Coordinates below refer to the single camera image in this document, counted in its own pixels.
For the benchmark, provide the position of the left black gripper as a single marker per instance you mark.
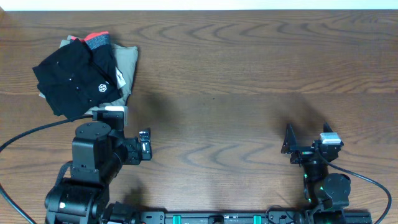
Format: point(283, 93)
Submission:
point(135, 156)

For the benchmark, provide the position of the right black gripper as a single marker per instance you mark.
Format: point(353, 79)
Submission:
point(290, 146)

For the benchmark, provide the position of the black pants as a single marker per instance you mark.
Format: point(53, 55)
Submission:
point(71, 82)

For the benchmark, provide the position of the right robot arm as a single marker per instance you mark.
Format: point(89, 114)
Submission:
point(327, 193)

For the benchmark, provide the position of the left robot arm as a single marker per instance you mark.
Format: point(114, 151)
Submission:
point(81, 191)

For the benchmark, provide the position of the white folded garment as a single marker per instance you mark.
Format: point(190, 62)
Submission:
point(120, 79)

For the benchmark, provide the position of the khaki folded garment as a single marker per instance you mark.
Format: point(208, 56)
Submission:
point(126, 59)

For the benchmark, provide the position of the black folded shorts grey waistband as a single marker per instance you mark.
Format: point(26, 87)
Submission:
point(100, 48)

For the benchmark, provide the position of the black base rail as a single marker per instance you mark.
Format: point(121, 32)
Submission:
point(272, 216)

